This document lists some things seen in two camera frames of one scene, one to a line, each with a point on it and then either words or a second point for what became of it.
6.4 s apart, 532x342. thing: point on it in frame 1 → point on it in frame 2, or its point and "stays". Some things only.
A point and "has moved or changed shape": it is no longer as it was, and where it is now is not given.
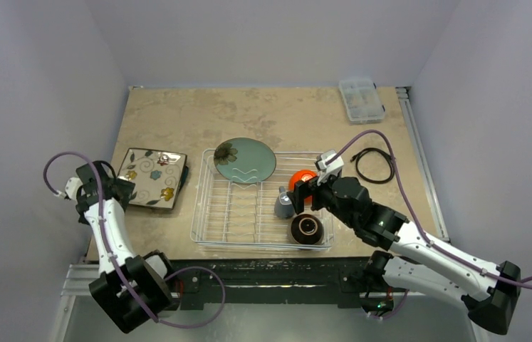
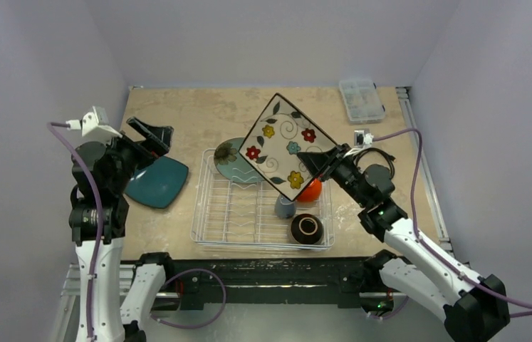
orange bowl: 303,175 has moved or changed shape
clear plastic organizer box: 362,101 stays
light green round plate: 244,160 stays
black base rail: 199,279 stays
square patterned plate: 159,177 → 273,146
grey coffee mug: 283,207 stays
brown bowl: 307,229 stays
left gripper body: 125,189 → 128,155
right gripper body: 306,194 → 328,163
